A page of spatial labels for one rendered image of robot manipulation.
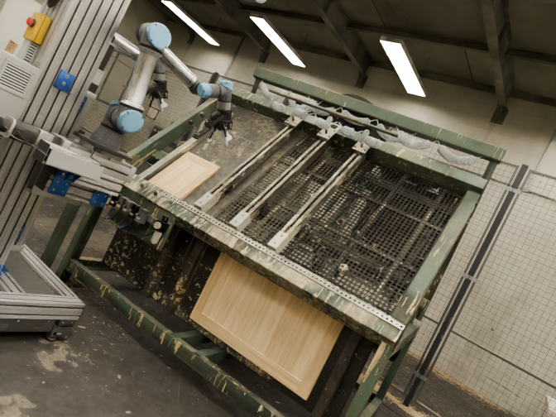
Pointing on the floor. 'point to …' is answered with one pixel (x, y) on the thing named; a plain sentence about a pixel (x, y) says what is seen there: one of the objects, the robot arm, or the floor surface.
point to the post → (59, 234)
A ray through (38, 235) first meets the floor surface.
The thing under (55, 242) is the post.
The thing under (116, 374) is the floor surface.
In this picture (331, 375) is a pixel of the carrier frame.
